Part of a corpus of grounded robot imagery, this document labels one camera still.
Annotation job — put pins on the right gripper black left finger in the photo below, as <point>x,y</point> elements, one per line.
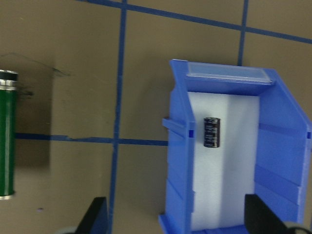
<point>95,220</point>

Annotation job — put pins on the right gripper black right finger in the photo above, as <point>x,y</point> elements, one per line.
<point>259,218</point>

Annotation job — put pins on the blue plastic bin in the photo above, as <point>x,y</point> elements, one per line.
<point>265,148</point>

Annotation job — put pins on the green conveyor belt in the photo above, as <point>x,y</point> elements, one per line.
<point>8,99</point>

